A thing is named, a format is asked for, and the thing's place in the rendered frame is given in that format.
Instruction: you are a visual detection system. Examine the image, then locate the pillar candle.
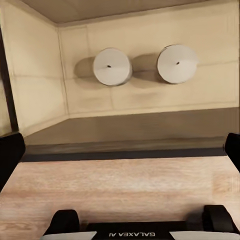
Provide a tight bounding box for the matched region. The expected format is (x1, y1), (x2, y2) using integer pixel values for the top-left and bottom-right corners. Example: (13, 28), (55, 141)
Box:
(155, 43), (197, 85)
(93, 48), (133, 86)

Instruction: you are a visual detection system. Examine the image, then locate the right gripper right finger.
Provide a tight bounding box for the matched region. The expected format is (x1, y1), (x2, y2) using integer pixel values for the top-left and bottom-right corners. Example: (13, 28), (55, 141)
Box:
(224, 133), (240, 172)

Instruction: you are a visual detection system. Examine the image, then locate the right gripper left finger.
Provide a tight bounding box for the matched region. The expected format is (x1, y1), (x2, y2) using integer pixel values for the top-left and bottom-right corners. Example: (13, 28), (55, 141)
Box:
(0, 133), (26, 192)

